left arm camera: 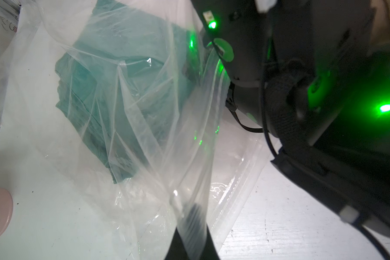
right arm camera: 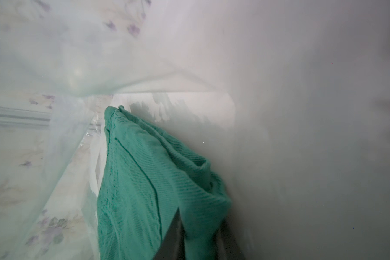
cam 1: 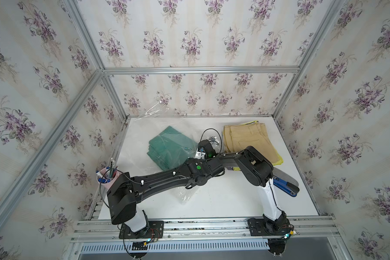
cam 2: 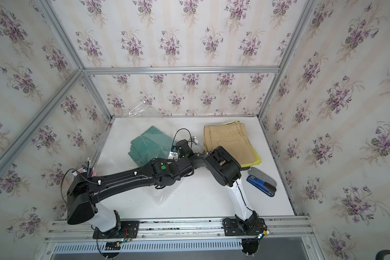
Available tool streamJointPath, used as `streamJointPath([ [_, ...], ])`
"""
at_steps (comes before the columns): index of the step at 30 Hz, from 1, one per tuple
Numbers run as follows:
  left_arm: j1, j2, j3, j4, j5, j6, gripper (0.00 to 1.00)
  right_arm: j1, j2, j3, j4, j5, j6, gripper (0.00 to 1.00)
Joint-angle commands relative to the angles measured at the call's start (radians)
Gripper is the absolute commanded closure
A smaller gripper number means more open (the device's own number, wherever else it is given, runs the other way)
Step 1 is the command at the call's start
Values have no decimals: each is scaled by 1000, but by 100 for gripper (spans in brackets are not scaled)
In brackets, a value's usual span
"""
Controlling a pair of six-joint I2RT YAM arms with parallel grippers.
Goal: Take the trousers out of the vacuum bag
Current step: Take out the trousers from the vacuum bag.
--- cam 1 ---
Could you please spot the beige trousers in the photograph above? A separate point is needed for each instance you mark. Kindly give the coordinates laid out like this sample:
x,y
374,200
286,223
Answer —
x,y
247,138

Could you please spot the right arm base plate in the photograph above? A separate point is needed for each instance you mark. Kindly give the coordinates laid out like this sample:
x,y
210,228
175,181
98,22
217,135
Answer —
x,y
266,227

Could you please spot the blue stapler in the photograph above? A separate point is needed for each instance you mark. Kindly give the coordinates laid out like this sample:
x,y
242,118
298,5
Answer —
x,y
287,187

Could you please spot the pink pen cup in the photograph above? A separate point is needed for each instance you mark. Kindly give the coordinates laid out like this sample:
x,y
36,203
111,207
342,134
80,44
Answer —
x,y
107,175

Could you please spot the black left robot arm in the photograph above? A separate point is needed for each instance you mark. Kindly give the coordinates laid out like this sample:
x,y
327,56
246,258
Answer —
x,y
126,191

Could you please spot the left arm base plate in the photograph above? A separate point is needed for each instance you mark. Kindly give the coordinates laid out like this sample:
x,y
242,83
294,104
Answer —
x,y
143,230

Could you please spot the teal garment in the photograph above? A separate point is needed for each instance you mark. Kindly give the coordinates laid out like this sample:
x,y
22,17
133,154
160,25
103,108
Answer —
x,y
170,148

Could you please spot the clear plastic vacuum bag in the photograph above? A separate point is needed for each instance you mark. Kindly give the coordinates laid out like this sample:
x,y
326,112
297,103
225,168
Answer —
x,y
153,121

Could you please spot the yellow-green trousers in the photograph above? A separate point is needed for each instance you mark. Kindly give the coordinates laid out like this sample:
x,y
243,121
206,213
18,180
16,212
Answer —
x,y
273,156

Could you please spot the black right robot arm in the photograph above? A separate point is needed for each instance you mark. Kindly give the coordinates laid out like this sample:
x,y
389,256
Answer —
x,y
258,171

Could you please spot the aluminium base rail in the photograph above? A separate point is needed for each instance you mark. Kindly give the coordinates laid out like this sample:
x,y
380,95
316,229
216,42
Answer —
x,y
198,234

